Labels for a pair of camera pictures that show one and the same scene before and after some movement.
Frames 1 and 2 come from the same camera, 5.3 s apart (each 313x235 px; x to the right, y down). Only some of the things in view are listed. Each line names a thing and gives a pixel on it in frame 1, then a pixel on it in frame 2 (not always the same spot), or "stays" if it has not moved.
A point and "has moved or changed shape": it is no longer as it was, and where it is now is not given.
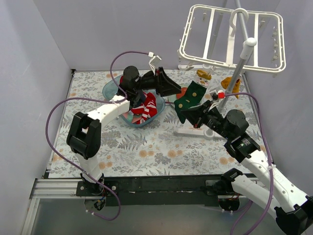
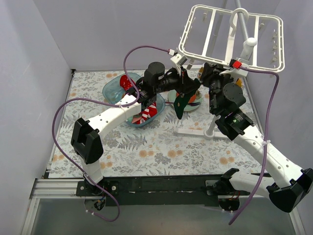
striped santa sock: [148, 110] stays
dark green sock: [193, 96] has moved or changed shape
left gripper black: [159, 81] -> [182, 80]
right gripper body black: [202, 116] -> [208, 74]
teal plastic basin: [110, 90] stays
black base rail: [172, 191] stays
